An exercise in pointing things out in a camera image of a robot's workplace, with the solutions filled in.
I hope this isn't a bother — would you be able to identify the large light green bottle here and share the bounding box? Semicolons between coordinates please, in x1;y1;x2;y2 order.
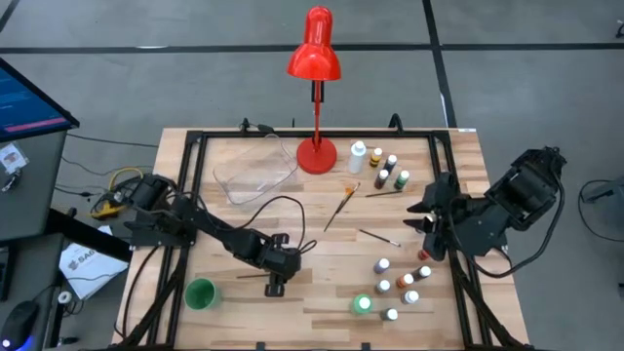
351;292;374;316

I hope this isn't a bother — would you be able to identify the clear plastic bin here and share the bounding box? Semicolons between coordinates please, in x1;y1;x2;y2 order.
212;134;299;212

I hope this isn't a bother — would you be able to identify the grey chair base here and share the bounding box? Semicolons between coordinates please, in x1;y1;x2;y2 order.
582;175;624;206

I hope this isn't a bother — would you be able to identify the green plastic cup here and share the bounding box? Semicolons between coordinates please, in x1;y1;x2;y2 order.
183;277;221;312

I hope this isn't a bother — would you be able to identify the tall white plastic bottle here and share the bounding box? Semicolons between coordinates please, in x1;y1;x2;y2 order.
347;139;368;176

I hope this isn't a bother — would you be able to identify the white label card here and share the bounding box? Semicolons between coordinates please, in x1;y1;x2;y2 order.
0;141;29;176

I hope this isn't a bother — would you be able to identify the orange-bristle paintbrush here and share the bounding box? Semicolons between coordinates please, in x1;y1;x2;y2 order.
323;181;362;234

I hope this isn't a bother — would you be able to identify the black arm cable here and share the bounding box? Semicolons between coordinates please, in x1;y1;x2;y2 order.
214;194;319;255
448;170;566;280

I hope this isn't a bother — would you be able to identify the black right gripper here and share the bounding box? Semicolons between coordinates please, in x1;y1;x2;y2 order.
403;171;462;259

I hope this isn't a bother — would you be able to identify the white paper booklet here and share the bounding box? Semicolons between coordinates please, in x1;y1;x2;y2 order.
58;224;130;301

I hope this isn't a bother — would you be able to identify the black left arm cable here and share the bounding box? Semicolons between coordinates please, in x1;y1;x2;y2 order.
214;194;319;255

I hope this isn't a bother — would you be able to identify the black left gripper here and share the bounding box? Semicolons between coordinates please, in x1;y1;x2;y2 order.
253;232;302;297

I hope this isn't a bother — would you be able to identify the black computer mouse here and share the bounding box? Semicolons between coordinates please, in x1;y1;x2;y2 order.
0;299;40;351

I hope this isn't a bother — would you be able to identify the red desk lamp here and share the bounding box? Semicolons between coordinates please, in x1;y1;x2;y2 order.
286;5;342;176

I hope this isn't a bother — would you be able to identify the black support beam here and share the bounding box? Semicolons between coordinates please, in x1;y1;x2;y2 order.
46;208;133;262

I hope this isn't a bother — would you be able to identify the computer monitor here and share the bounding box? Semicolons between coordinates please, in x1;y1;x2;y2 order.
0;58;80;143

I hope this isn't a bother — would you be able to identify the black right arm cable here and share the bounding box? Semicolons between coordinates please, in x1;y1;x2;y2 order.
448;170;566;280

